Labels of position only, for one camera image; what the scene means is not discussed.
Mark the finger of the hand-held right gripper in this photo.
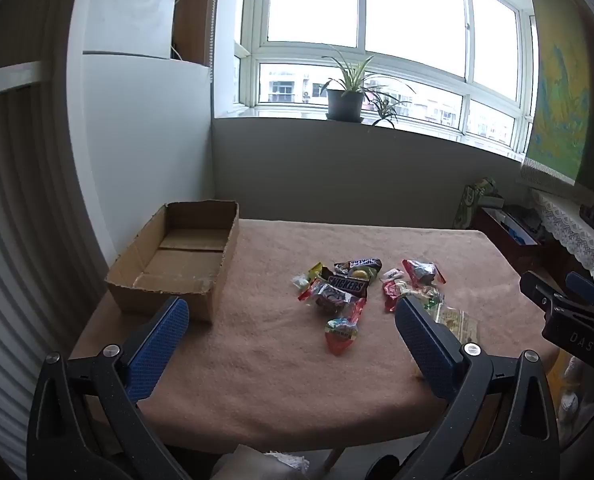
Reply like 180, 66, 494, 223
566, 271, 594, 311
519, 271, 580, 313

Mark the brown blue chocolate bar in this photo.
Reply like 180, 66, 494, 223
333, 257, 384, 273

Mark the wall poster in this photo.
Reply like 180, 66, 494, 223
519, 0, 594, 186

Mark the green box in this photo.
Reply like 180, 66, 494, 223
452, 177, 502, 231

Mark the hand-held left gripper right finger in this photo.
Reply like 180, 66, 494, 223
392, 295, 560, 480

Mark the red green snack packet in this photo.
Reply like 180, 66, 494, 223
381, 280, 445, 313

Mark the clear chocolate candy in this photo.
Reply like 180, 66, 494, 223
297, 280, 368, 318

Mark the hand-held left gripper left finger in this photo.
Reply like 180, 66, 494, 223
26, 296, 193, 480

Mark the potted spider plant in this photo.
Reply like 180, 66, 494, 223
319, 45, 418, 123

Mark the white ribbed panel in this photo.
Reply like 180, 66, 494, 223
0, 60, 118, 476

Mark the brown cardboard box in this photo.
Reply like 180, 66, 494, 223
104, 200, 240, 323

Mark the person's right hand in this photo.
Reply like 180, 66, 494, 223
557, 352, 594, 423

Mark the red chocolate candy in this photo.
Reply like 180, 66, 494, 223
401, 258, 448, 286

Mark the small yellow snack packet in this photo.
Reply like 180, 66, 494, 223
307, 261, 334, 283

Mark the white cabinet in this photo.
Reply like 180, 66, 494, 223
67, 0, 213, 266

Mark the egg shaped candy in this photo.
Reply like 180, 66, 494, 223
324, 316, 362, 357

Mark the small spider plant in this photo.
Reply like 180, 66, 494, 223
364, 87, 413, 128

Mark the window blind cord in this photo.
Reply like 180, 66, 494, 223
206, 0, 223, 81

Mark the white lace cloth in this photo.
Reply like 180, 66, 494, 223
529, 187, 594, 281

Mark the window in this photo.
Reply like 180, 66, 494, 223
232, 0, 538, 161

